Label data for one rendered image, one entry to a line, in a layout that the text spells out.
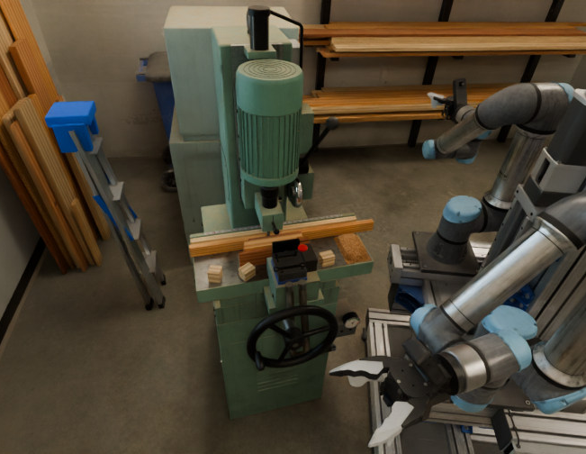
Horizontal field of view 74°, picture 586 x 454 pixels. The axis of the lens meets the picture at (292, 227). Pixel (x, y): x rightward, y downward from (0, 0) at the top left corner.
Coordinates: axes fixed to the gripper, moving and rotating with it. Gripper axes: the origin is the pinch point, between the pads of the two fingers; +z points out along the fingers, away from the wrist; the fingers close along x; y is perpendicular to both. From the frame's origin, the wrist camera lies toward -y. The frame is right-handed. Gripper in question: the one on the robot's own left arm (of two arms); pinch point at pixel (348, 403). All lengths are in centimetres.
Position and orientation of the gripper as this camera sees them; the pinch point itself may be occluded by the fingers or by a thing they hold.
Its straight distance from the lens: 67.9
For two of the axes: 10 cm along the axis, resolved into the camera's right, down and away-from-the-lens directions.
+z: -9.3, 2.0, -2.9
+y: 0.1, 8.4, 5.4
